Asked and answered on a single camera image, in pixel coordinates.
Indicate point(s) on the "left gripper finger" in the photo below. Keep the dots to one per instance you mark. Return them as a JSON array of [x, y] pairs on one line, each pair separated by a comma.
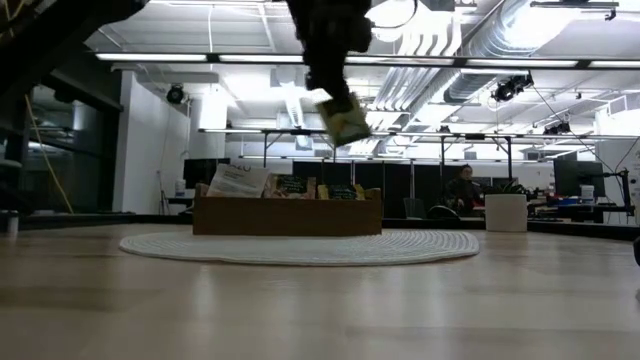
[[327, 72], [350, 104]]

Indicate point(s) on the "yellow green Ahmad tea packet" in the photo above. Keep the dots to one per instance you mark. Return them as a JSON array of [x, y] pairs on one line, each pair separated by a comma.
[[342, 192], [346, 125]]

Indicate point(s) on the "peach foil Ahmad tea packet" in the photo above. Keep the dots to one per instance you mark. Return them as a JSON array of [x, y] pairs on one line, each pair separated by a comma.
[[292, 186]]

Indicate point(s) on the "white orange Tazo tea packet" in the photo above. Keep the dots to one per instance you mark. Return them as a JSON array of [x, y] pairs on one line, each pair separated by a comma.
[[237, 181]]

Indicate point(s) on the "white round woven placemat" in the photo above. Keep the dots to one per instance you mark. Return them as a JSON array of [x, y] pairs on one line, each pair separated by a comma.
[[300, 247]]

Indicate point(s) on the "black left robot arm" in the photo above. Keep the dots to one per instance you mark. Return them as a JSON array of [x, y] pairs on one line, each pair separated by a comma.
[[45, 35]]

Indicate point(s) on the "wooden tea box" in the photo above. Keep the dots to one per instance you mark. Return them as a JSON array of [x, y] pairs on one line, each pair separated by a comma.
[[287, 217]]

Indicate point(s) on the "black desk partition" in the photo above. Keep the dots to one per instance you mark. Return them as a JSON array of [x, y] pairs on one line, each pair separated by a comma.
[[400, 177]]

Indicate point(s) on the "overhead light bar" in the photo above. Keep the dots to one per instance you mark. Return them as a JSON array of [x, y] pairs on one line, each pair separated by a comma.
[[200, 58]]

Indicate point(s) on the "person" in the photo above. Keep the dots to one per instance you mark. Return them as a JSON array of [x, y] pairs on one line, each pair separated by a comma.
[[462, 190]]

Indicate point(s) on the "black computer monitor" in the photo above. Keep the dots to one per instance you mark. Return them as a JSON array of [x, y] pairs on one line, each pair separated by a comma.
[[200, 172], [577, 177]]

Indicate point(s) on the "white bottle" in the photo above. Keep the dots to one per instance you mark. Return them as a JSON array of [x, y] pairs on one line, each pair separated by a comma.
[[180, 188]]

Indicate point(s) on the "white pot with green plant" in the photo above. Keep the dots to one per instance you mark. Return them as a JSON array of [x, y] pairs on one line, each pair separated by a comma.
[[506, 212]]

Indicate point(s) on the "blue bin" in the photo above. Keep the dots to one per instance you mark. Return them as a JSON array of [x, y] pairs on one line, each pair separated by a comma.
[[562, 202]]

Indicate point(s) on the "black distant workstation frame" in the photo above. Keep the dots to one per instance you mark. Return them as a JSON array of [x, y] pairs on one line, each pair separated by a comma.
[[475, 136], [290, 132]]

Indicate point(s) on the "black ceiling camera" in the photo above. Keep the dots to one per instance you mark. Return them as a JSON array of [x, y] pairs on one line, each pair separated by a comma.
[[510, 87], [557, 128], [175, 94]]

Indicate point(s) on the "metal frame post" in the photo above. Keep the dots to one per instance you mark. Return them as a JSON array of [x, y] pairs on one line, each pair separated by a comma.
[[10, 222]]

